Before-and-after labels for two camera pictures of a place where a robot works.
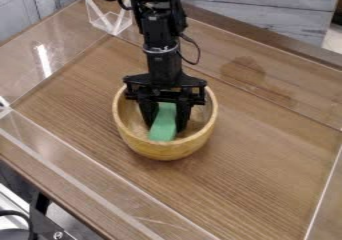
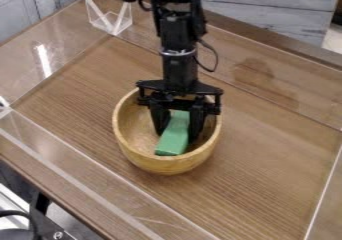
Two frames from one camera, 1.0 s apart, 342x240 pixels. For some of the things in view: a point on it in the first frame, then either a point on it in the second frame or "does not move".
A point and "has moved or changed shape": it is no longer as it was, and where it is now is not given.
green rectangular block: x=163 y=126 has moved or changed shape
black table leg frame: x=43 y=227 does not move
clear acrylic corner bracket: x=110 y=22 does not move
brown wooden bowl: x=192 y=139 has moved or changed shape
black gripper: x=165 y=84 -> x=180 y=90
